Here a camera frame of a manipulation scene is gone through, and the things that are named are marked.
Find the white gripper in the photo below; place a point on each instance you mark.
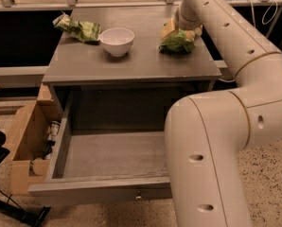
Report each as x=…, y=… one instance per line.
x=188, y=24

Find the green rice chip bag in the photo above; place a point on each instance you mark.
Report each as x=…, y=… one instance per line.
x=177, y=43

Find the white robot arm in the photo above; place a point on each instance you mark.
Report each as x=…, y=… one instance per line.
x=205, y=132

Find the crumpled green snack bag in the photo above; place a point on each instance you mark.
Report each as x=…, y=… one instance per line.
x=85, y=32

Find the open grey top drawer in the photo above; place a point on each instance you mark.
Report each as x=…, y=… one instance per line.
x=110, y=147

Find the white ceramic bowl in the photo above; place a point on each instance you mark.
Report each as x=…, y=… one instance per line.
x=116, y=41

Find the grey wooden nightstand cabinet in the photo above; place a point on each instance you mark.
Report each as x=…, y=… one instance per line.
x=75, y=63

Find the white bottle in box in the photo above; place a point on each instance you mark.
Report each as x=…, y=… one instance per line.
x=54, y=130

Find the open cardboard box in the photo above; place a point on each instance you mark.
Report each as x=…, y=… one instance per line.
x=27, y=138

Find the black stand base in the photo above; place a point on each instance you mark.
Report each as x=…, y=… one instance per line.
x=16, y=211

